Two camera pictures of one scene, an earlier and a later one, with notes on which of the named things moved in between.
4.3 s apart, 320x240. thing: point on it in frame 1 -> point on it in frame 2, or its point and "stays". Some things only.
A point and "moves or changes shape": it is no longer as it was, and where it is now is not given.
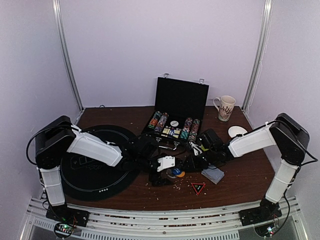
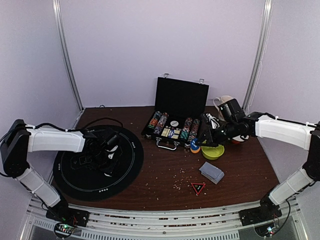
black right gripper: x=191 y=162 -> x=208 y=130
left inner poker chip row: x=161 y=123 stays
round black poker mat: x=86 y=179 stays
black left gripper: x=155 y=182 -> x=110 y=165
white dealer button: x=174 y=123 stays
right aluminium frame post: x=264 y=39 stays
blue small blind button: x=176 y=171 moves or changes shape
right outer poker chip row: x=194 y=130 stays
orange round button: x=182 y=174 moves or changes shape
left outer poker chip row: x=155 y=120 stays
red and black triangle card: x=198 y=187 stays
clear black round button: x=169 y=174 -> x=108 y=173
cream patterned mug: x=226 y=106 stays
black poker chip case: x=180 y=106 stays
